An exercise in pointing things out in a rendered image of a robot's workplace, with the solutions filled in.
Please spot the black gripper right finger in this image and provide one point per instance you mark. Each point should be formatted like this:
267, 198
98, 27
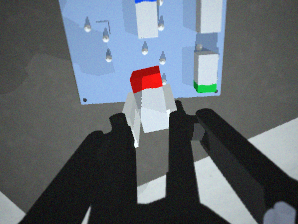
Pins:
268, 193

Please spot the white block with blue end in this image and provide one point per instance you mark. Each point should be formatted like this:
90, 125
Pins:
146, 14

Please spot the white block with green end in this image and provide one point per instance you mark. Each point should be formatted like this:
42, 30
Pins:
205, 71

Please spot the white block with yellow end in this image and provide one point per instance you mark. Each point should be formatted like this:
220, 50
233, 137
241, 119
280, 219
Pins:
208, 16

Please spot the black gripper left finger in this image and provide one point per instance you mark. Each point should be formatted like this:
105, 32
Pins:
68, 197

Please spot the white block with red end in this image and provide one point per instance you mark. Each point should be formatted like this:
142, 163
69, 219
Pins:
147, 88

